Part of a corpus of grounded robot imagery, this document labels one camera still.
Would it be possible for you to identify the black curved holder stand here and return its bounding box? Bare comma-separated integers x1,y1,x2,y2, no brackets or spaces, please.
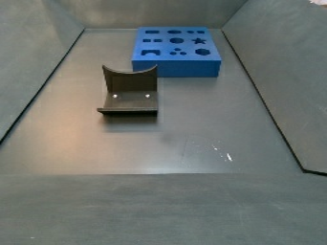
97,66,159,115

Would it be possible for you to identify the blue shape-sorter block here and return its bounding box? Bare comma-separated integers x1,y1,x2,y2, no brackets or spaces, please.
132,27,223,78

